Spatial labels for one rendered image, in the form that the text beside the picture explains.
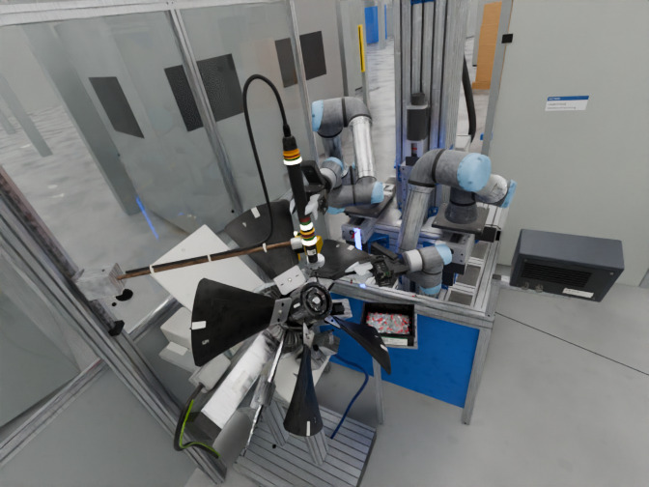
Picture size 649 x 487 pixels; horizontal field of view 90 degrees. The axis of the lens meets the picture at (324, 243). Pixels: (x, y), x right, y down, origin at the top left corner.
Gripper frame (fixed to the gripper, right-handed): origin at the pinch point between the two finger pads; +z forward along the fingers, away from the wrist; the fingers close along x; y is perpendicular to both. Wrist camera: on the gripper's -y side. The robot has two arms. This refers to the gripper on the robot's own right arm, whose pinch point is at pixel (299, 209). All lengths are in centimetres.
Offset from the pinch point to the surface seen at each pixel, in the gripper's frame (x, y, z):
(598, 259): -81, 26, -19
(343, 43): 155, 7, -670
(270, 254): 12.7, 16.2, 1.0
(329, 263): -0.9, 29.9, -13.1
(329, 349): -2, 56, 4
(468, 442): -59, 149, -18
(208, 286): 16.5, 7.6, 25.7
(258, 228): 17.2, 9.2, -3.0
